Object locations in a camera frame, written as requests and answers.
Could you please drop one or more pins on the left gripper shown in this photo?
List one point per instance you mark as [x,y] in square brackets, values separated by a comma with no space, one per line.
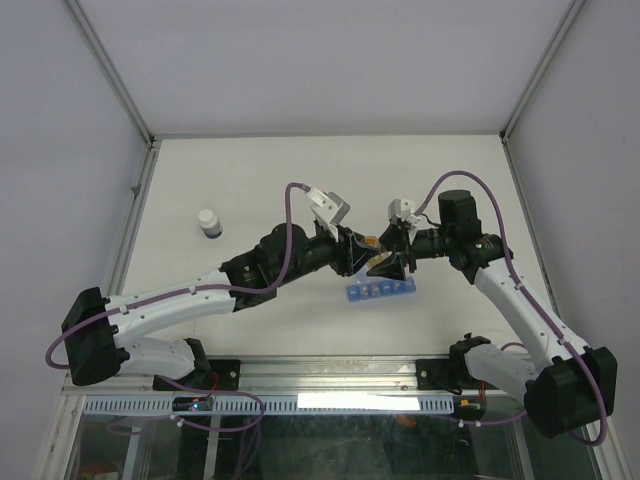
[346,260]

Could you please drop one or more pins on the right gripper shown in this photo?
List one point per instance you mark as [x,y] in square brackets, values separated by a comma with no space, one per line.
[394,238]

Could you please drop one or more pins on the clear bottle orange pills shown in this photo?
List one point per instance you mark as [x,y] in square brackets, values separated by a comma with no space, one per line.
[381,254]

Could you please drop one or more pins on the blue weekly pill organizer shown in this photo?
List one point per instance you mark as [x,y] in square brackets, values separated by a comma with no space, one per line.
[365,288]

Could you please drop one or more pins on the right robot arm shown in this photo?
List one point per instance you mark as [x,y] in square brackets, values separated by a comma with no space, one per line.
[563,384]

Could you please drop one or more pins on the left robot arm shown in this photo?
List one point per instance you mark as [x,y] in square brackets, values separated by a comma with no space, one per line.
[104,337]

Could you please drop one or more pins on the white capped pill bottle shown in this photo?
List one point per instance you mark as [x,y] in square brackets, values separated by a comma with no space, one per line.
[210,224]

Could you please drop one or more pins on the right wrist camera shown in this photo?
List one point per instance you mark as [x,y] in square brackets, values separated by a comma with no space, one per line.
[402,211]

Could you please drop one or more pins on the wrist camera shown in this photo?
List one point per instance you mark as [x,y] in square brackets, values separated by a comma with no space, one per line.
[329,210]
[402,211]

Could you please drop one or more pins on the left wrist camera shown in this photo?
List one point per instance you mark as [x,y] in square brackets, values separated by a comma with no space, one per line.
[329,210]

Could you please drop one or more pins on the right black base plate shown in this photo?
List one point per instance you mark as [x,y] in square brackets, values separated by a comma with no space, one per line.
[444,374]

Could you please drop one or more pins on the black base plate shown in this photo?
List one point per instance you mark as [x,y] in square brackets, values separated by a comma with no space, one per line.
[444,374]
[223,374]

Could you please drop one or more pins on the grey slotted cable duct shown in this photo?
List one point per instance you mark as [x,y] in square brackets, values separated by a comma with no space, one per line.
[300,404]

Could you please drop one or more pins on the aluminium mounting rail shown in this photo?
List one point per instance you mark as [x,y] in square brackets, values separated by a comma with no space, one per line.
[291,375]

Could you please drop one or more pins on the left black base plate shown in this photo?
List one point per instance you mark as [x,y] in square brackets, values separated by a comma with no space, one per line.
[223,374]

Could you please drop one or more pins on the right aluminium frame post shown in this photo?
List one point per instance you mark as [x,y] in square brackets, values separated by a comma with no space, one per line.
[543,65]

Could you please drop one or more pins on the aluminium frame post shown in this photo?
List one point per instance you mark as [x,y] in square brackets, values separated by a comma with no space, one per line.
[97,49]
[543,65]

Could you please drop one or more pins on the left aluminium frame post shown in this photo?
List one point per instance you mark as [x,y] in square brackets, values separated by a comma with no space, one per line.
[97,49]

